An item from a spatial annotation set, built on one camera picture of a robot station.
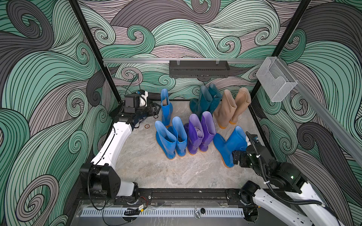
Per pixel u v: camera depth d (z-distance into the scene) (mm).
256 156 460
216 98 883
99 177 439
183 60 936
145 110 684
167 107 833
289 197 439
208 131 698
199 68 980
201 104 950
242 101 926
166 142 681
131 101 589
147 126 1033
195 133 701
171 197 744
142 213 697
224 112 922
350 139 518
